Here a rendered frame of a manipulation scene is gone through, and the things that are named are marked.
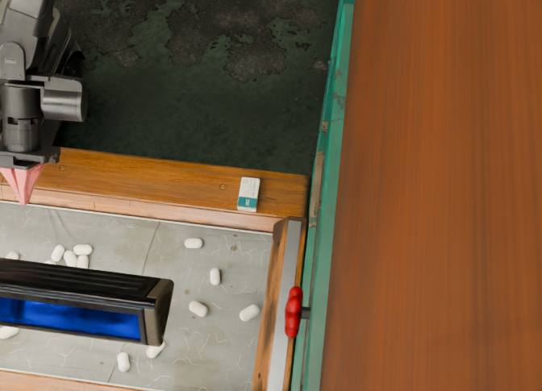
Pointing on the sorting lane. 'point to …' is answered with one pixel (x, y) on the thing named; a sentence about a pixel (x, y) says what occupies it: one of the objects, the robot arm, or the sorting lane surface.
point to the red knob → (294, 312)
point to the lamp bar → (84, 301)
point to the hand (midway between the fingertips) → (24, 199)
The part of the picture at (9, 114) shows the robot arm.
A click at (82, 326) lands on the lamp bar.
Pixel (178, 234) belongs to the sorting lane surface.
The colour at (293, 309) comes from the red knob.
